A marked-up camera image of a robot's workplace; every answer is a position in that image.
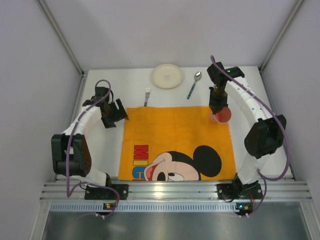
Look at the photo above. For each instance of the cream round plate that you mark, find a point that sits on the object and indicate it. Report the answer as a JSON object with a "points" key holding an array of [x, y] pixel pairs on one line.
{"points": [[167, 76]]}

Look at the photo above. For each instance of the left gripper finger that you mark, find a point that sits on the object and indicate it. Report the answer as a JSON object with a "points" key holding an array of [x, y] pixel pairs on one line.
{"points": [[120, 112], [108, 123]]}

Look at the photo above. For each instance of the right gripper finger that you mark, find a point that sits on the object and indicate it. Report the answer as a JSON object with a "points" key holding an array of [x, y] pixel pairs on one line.
{"points": [[215, 108], [223, 109]]}

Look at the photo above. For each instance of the aluminium mounting rail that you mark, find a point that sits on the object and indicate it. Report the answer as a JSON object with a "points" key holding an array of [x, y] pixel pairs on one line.
{"points": [[286, 190]]}

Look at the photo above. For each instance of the perforated grey cable duct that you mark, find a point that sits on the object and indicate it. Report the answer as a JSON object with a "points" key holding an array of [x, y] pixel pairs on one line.
{"points": [[148, 207]]}

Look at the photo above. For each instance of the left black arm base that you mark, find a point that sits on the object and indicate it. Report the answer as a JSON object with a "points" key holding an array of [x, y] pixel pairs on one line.
{"points": [[100, 193]]}

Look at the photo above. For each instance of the pink plastic cup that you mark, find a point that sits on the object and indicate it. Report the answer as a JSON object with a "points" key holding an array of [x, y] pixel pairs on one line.
{"points": [[221, 118]]}

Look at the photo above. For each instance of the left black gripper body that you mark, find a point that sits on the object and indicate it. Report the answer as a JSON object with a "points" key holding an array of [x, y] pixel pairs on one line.
{"points": [[116, 114]]}

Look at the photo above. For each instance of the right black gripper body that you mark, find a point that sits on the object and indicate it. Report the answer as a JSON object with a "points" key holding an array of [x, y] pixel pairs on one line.
{"points": [[217, 103]]}

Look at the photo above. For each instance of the fork with teal handle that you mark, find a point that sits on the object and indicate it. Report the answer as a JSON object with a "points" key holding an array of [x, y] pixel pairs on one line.
{"points": [[147, 95]]}

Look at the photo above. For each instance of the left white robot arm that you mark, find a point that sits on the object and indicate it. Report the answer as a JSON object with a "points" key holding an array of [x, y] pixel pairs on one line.
{"points": [[70, 152]]}

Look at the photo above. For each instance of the orange Mickey Mouse placemat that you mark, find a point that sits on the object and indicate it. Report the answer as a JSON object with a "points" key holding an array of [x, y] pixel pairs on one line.
{"points": [[175, 144]]}

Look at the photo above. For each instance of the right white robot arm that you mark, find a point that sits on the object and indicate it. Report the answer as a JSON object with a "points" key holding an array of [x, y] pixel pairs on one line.
{"points": [[267, 130]]}

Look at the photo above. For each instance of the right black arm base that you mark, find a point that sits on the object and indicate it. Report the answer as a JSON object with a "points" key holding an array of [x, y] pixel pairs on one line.
{"points": [[232, 191]]}

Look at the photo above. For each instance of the spoon with teal handle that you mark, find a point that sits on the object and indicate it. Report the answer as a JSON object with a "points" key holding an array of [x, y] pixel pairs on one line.
{"points": [[197, 77]]}

